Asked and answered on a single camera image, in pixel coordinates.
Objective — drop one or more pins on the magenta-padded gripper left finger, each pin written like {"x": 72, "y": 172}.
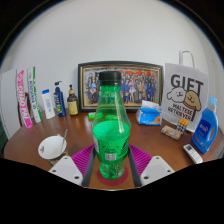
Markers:
{"x": 66, "y": 170}

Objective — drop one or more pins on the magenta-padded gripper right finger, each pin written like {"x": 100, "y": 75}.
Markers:
{"x": 156, "y": 170}

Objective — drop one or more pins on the green plastic drink bottle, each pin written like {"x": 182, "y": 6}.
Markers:
{"x": 111, "y": 136}

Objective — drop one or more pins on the thin stirring stick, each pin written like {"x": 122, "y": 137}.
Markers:
{"x": 64, "y": 140}

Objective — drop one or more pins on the white remote control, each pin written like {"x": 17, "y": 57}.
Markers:
{"x": 192, "y": 153}

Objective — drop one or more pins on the patterned snack packet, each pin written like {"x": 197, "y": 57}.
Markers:
{"x": 171, "y": 132}

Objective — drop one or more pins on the blue tissue pack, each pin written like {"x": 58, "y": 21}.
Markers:
{"x": 149, "y": 115}

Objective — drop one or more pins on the blue detergent bottle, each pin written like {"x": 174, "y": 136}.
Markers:
{"x": 205, "y": 128}

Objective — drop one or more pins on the amber pump bottle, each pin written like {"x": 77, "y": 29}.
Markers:
{"x": 73, "y": 105}

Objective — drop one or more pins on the dark blue pump bottle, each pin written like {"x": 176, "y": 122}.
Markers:
{"x": 60, "y": 103}

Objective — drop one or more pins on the white bottle with blue cap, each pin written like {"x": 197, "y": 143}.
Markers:
{"x": 48, "y": 105}

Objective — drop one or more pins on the tall white green box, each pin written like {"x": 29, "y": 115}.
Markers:
{"x": 34, "y": 95}

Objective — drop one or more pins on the white paper gift bag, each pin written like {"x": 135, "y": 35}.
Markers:
{"x": 185, "y": 93}

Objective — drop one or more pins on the tall pink box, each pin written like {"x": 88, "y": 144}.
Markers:
{"x": 24, "y": 100}

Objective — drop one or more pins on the framed group photo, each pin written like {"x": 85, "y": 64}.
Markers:
{"x": 140, "y": 85}

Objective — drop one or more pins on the white flat board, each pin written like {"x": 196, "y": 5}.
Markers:
{"x": 8, "y": 103}

